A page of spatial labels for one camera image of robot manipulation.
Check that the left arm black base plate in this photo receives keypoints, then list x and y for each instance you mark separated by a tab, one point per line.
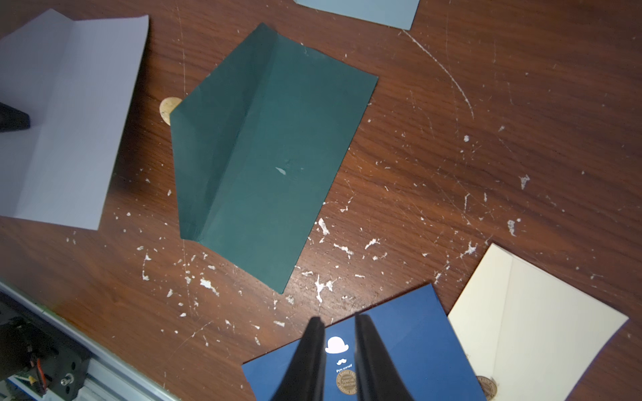
40	355

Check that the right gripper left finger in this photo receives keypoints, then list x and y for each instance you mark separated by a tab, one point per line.
304	378

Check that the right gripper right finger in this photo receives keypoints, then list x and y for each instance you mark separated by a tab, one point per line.
377	377

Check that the aluminium rail frame front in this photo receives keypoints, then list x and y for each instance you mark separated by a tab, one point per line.
105	368

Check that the cream yellow envelope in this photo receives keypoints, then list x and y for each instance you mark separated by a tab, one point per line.
527	334

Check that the dark green envelope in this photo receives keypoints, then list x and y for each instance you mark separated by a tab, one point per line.
257	146

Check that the grey envelope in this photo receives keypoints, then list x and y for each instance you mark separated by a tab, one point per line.
75	80

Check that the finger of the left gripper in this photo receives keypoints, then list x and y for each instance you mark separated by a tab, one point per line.
12	119

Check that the navy blue envelope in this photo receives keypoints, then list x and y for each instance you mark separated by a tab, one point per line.
421	343

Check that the mint green envelope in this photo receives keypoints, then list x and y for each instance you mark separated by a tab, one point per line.
392	13

